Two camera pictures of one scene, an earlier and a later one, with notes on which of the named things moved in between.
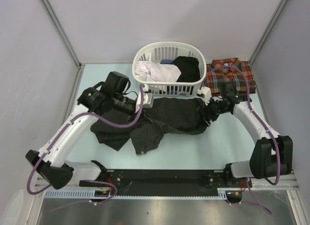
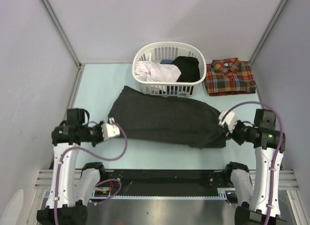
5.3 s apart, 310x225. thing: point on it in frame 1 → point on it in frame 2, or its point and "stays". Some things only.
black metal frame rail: x=157 y=182 stays
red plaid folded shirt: x=230 y=70 stays
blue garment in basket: x=166 y=61 stays
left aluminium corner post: x=78 y=78 stays
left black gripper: x=133 y=110 → x=100 y=137
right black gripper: x=205 y=110 → x=233 y=135
